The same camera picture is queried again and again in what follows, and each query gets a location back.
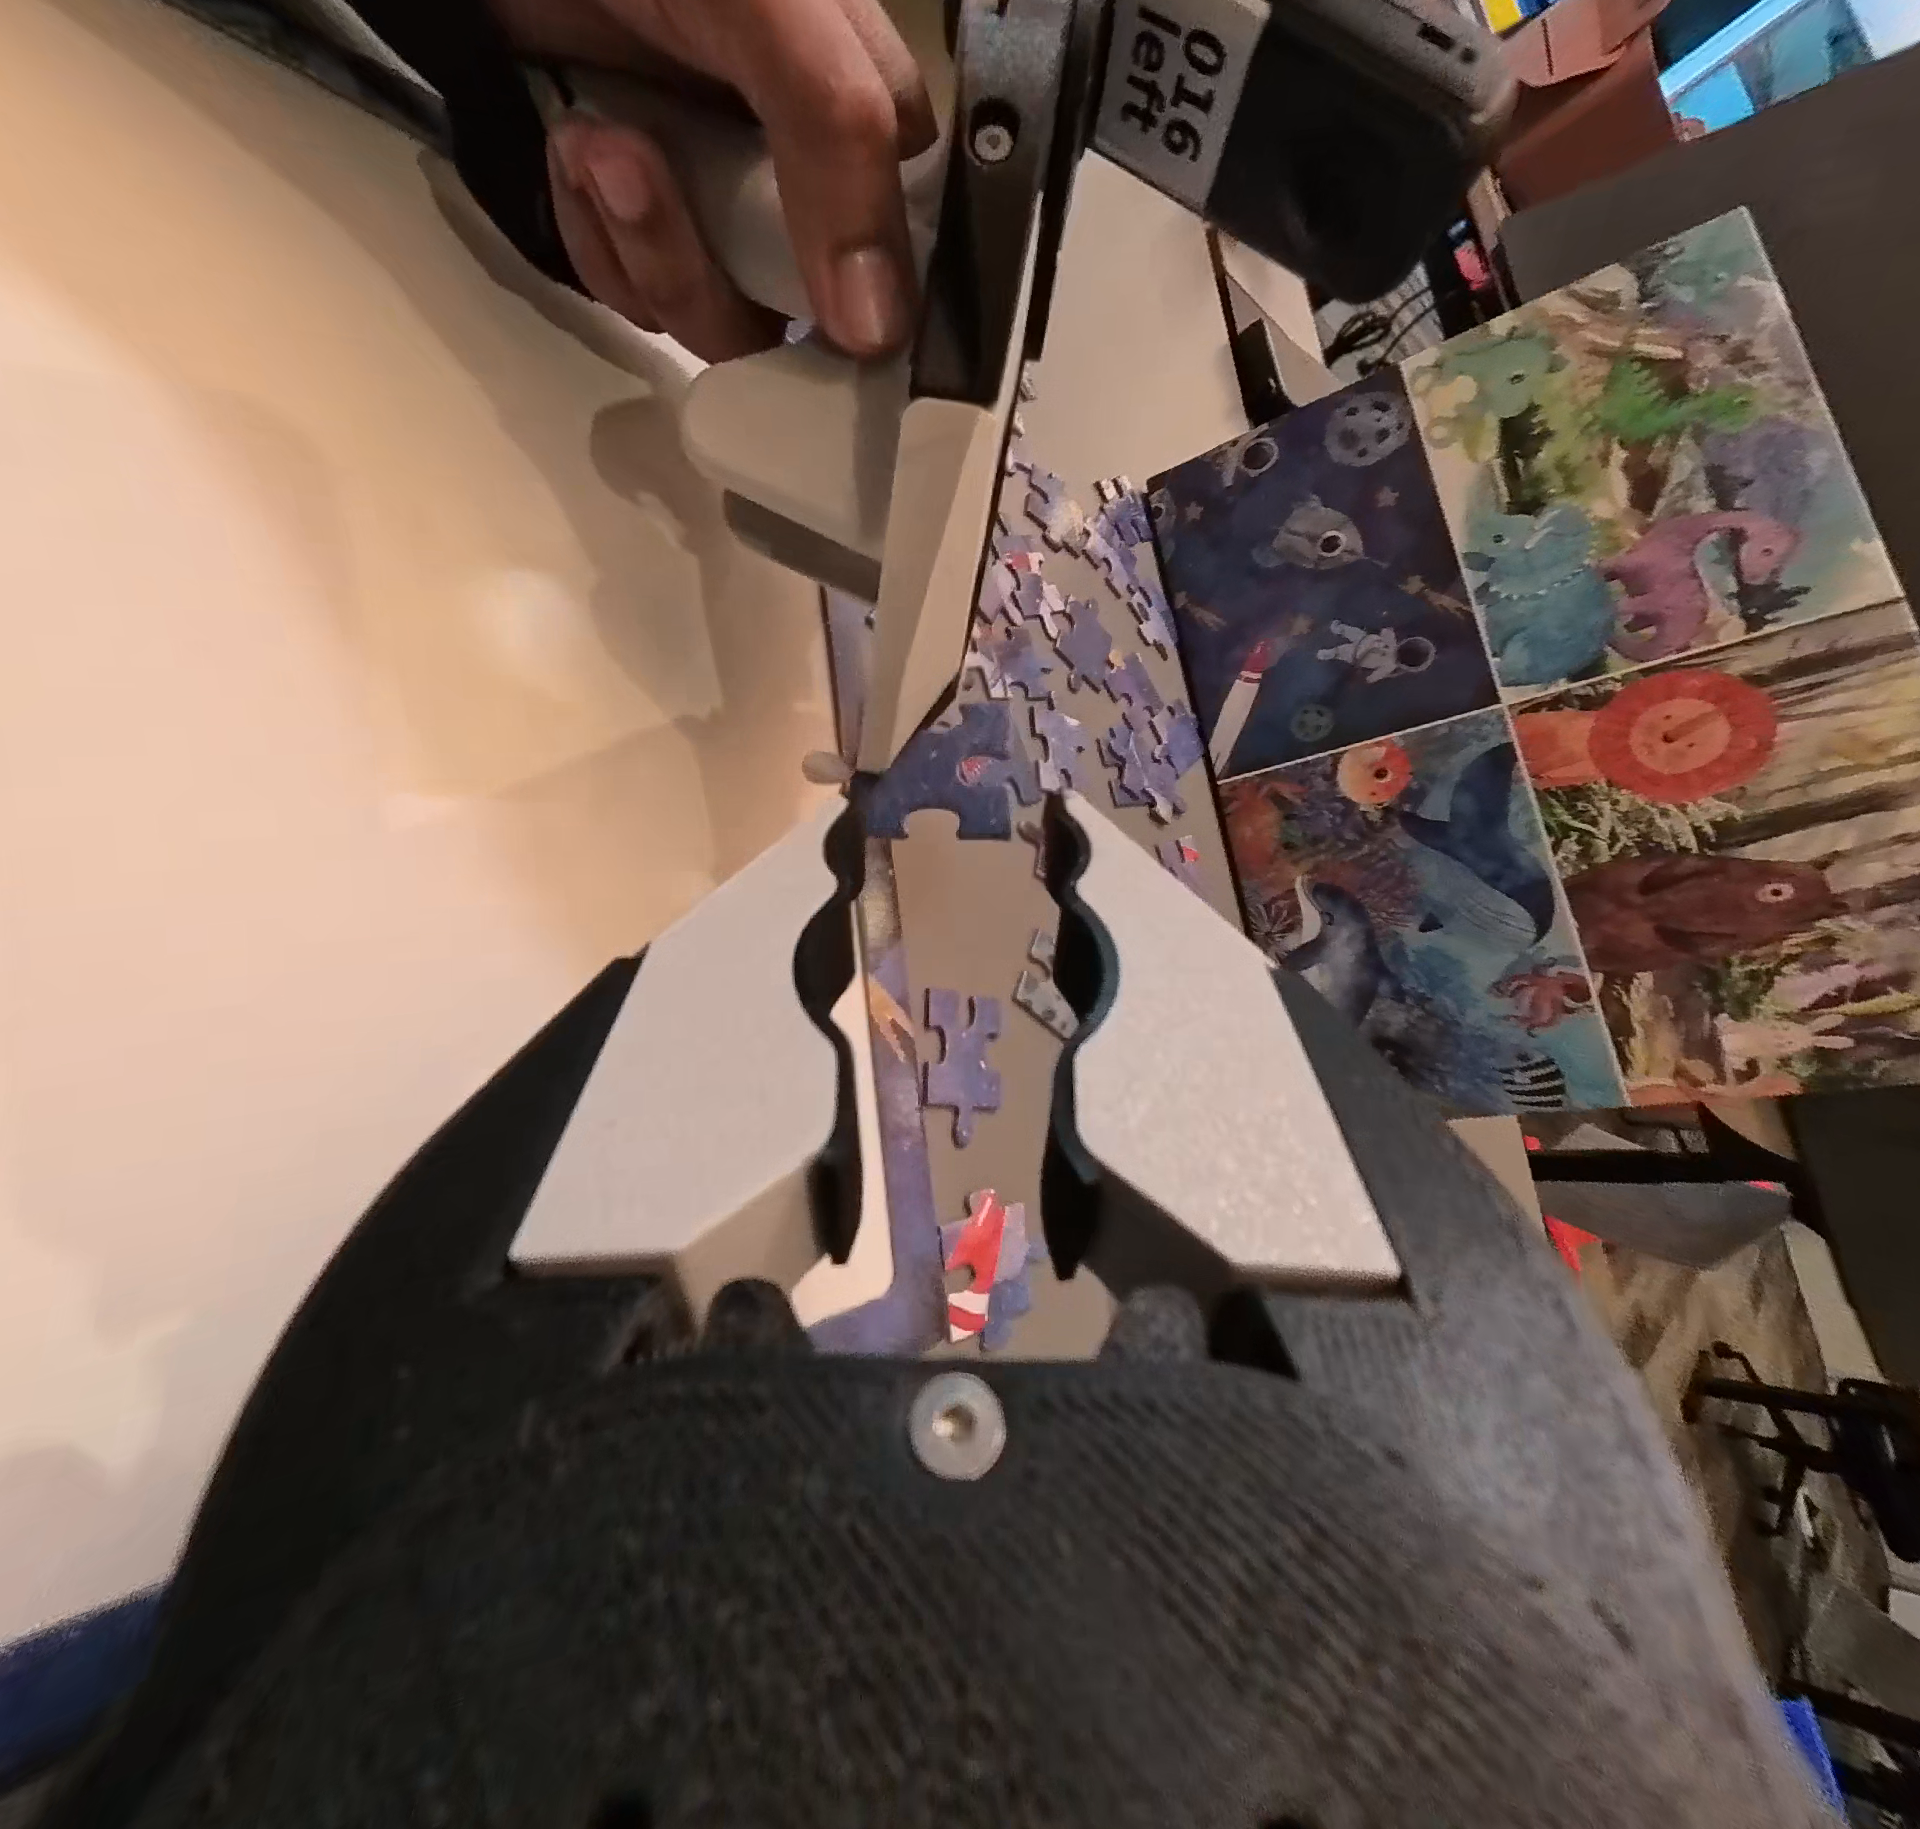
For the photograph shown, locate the side table with black legs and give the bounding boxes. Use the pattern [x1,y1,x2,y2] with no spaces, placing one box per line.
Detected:
[1522,1109,1803,1277]

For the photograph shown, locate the person's left hand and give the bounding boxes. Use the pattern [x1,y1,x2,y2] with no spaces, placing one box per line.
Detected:
[472,0,944,365]

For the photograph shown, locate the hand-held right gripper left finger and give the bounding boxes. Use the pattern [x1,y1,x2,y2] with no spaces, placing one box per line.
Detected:
[507,795,874,1323]

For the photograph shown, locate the dark blue starry puzzle piece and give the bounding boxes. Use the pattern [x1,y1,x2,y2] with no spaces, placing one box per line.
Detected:
[868,700,1035,845]

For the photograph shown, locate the black office chair base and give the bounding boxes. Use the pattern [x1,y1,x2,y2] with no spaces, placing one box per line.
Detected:
[1679,1335,1920,1554]

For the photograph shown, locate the purple puzzle pieces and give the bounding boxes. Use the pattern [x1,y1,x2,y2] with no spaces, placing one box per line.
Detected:
[914,451,1219,1157]

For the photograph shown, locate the four-picture animal picture board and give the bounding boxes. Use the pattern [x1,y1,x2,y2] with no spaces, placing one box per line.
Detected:
[1145,206,1920,1114]

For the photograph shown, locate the white puzzle frame blue border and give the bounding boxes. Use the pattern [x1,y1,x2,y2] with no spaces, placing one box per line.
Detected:
[0,0,950,1792]

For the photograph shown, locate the brown leather bag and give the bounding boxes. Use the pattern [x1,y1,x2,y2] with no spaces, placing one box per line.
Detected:
[1476,0,1713,219]

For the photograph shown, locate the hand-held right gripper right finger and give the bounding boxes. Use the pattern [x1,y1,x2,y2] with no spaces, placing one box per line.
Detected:
[1035,788,1410,1333]

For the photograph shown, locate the small black charger box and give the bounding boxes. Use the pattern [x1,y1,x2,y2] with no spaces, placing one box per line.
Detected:
[1216,302,1329,428]

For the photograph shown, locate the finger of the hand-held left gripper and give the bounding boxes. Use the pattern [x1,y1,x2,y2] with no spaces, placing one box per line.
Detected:
[680,340,1009,804]

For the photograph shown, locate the red striped puzzle piece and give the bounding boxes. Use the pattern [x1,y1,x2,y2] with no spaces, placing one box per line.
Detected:
[936,1184,1040,1353]

